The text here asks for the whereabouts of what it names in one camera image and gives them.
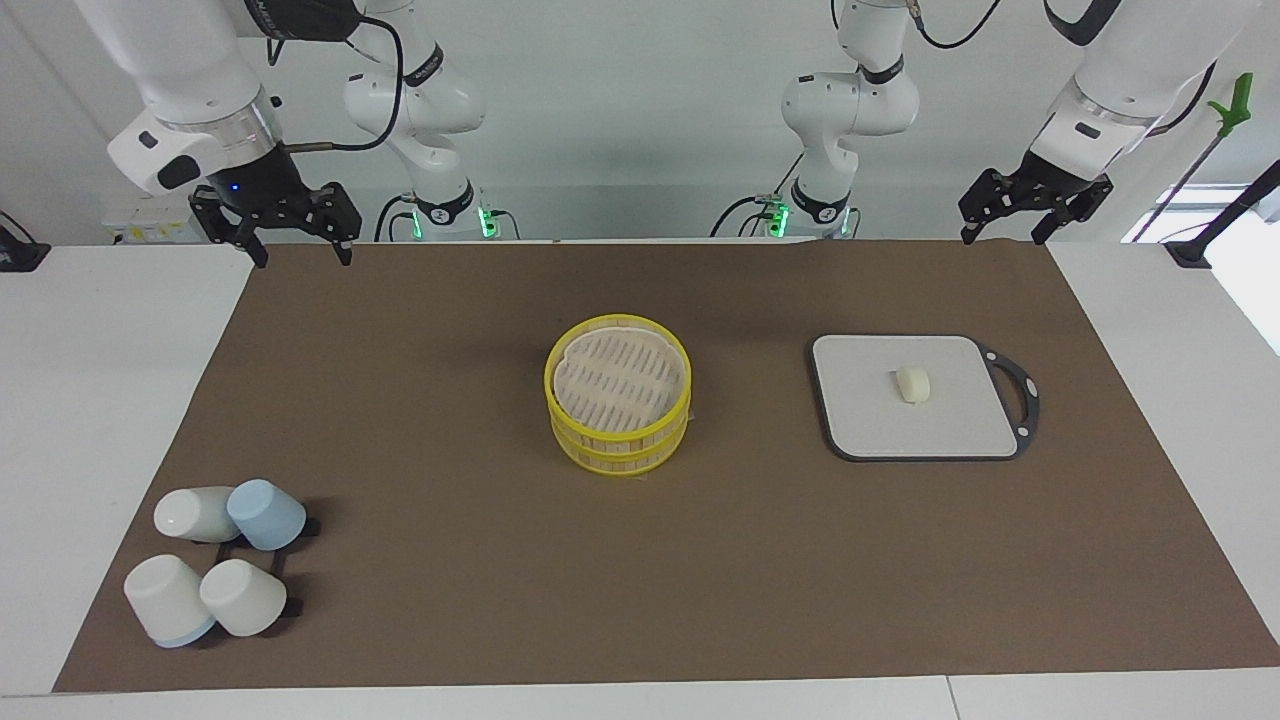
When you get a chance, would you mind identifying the cream cup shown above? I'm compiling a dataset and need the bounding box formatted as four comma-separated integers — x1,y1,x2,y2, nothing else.
200,558,288,638

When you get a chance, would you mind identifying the thin grey rod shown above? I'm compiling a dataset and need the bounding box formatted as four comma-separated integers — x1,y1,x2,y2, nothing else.
1130,130,1226,243

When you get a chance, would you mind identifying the black cup rack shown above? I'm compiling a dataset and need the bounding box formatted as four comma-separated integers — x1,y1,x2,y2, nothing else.
213,515,322,618

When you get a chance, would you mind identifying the black right base cable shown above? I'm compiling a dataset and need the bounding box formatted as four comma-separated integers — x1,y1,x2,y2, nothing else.
375,193,416,243

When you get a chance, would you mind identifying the white cup blue rim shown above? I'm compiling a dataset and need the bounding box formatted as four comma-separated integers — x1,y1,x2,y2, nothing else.
124,555,217,648

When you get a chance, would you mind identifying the grey cutting board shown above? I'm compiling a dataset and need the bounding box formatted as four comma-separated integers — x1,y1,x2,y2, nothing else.
808,334,1041,463

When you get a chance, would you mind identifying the black table clamp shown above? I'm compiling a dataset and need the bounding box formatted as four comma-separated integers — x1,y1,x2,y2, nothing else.
0,210,51,273

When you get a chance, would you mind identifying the yellow bamboo steamer basket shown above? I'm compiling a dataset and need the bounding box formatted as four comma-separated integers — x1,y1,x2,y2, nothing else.
550,410,692,477

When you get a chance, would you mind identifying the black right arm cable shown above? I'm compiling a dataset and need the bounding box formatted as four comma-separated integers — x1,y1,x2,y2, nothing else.
265,10,406,153

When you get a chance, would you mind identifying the black base cable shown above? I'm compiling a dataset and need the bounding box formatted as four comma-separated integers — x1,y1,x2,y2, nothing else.
710,155,804,239
375,193,416,243

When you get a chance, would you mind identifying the light blue cup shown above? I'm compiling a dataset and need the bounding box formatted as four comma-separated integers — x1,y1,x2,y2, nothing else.
227,479,307,551

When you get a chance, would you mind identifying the brown table mat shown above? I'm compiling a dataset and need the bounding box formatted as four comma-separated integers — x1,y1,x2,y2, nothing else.
52,240,1280,693

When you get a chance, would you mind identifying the green clamp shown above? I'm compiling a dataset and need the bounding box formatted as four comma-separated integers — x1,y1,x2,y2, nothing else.
1207,72,1254,139

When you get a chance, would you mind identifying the black stand pole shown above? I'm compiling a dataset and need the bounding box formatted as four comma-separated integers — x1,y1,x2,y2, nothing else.
1165,158,1280,269

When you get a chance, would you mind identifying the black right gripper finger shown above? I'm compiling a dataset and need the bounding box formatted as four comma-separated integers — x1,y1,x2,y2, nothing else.
308,181,362,267
189,186,270,269

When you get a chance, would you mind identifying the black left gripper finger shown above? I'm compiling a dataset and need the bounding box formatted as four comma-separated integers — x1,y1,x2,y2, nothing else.
1030,177,1114,247
957,169,1032,247

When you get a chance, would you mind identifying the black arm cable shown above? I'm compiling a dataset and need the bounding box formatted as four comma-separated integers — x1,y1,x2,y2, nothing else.
265,10,406,153
905,0,1006,51

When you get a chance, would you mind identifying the black left base cable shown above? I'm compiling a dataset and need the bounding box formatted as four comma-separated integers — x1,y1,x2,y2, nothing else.
710,155,804,239

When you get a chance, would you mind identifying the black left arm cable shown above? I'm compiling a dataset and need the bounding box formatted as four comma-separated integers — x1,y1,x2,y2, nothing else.
905,0,1006,51

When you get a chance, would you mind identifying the white power strip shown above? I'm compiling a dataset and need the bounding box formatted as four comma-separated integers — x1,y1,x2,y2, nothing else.
105,195,201,246

